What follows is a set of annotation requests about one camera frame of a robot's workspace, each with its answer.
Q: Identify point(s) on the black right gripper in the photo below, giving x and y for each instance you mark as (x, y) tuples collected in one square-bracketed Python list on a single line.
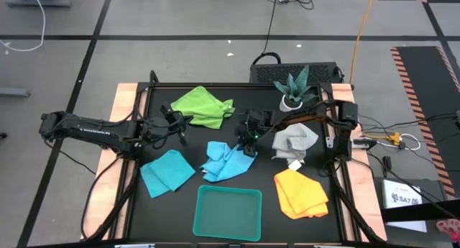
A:
[(251, 127)]

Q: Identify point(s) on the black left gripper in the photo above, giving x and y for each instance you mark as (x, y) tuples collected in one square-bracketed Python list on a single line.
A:
[(176, 118)]

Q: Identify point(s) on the light blue microfiber towel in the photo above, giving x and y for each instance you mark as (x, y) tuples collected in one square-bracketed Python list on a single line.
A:
[(223, 161)]

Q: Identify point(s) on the green microfiber towel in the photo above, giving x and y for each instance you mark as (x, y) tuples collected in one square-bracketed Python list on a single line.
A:
[(201, 106)]

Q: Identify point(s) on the teal microfiber towel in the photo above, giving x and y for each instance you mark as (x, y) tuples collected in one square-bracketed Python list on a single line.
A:
[(165, 172)]

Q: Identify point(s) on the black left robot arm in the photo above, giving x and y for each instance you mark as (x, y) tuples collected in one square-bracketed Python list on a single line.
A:
[(90, 131)]

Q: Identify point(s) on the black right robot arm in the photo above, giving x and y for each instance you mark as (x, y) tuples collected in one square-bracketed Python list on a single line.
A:
[(309, 115)]

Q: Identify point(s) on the grey microfiber towel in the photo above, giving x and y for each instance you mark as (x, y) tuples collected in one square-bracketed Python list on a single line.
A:
[(294, 140)]

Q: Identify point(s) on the orange microfiber towel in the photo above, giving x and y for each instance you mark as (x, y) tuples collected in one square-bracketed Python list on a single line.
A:
[(298, 194)]

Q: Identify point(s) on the white plant pot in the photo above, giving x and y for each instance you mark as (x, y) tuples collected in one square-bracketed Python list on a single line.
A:
[(287, 106)]

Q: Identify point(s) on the teal plastic tray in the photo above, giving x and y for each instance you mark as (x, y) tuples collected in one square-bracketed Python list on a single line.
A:
[(226, 212)]

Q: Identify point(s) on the green artificial plant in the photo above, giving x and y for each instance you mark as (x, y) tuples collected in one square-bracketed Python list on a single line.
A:
[(296, 90)]

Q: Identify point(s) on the black computer case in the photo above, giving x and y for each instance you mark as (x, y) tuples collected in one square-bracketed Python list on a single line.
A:
[(266, 73)]

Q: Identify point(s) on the black table clamp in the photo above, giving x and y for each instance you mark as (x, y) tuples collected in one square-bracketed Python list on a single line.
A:
[(363, 143)]

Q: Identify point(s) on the black power adapter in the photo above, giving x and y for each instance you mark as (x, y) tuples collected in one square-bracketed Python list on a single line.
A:
[(386, 161)]

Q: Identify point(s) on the yellow power splitter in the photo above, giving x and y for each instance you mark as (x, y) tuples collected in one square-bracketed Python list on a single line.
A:
[(394, 137)]

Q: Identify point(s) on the white paper box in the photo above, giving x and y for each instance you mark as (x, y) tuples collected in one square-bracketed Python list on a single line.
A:
[(400, 190)]

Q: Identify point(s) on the grey floor bar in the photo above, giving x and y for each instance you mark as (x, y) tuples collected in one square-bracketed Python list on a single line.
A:
[(14, 92)]

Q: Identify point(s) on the black beam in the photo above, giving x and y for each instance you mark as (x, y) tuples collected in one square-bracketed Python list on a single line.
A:
[(413, 212)]

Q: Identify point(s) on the grey desk foot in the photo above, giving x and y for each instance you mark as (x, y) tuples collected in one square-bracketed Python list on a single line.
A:
[(36, 3)]

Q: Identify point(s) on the pink patterned object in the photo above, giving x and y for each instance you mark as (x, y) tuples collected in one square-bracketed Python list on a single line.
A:
[(449, 228)]

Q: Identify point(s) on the black aluminium table frame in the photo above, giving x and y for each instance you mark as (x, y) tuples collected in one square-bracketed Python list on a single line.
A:
[(237, 85)]

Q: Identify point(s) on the silver metal bracket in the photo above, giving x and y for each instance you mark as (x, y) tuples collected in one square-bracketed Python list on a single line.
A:
[(328, 142)]

